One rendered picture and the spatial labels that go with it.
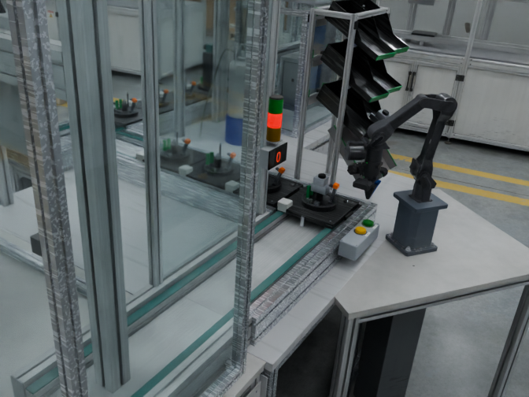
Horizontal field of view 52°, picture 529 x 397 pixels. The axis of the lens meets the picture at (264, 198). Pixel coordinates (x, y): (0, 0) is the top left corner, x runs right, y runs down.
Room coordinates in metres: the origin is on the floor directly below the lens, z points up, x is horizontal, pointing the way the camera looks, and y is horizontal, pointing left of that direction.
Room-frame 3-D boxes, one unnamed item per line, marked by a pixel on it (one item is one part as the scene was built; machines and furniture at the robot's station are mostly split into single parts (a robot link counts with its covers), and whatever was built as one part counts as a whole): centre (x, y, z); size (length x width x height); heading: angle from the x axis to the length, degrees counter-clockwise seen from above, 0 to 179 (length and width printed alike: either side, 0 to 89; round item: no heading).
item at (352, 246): (1.72, -0.36, 0.93); 0.21 x 0.07 x 0.06; 149
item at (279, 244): (1.66, -0.04, 0.91); 0.84 x 0.28 x 0.10; 149
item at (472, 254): (1.88, -0.56, 0.84); 0.90 x 0.70 x 0.03; 114
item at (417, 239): (1.83, -0.58, 0.96); 0.15 x 0.15 x 0.20; 24
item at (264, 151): (1.80, -0.02, 1.29); 0.12 x 0.05 x 0.25; 149
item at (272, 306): (1.59, -0.20, 0.91); 0.89 x 0.06 x 0.11; 149
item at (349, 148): (1.79, -0.33, 1.27); 0.12 x 0.08 x 0.11; 99
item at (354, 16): (2.28, -0.29, 1.26); 0.36 x 0.21 x 0.80; 149
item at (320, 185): (1.91, -0.20, 1.06); 0.08 x 0.04 x 0.07; 59
